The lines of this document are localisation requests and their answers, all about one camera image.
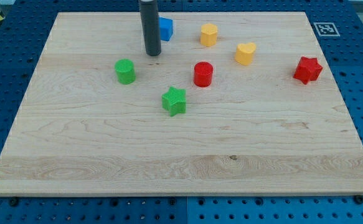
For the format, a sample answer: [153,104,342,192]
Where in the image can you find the light wooden board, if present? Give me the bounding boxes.
[0,12,363,197]

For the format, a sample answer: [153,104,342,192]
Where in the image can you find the green star block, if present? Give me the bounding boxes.
[162,86,186,116]

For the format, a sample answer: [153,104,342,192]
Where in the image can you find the yellow heart block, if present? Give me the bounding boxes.
[234,42,257,65]

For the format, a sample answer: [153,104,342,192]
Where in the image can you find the red cylinder block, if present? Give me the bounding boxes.
[194,62,214,87]

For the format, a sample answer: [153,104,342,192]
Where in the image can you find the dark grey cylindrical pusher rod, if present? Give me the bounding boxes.
[138,0,161,56]

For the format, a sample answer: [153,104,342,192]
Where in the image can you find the green cylinder block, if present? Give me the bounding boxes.
[115,58,136,85]

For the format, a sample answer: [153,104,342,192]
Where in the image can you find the yellow hexagon block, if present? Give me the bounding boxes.
[200,23,218,47]

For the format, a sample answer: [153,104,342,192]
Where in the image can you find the white fiducial marker tag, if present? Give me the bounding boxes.
[313,22,340,37]

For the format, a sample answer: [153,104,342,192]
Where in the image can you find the blue triangle block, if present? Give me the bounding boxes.
[159,17,173,41]

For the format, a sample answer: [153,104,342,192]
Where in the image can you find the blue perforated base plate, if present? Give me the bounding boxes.
[0,0,363,223]

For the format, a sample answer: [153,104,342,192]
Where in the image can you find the red star block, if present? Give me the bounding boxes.
[293,57,323,85]

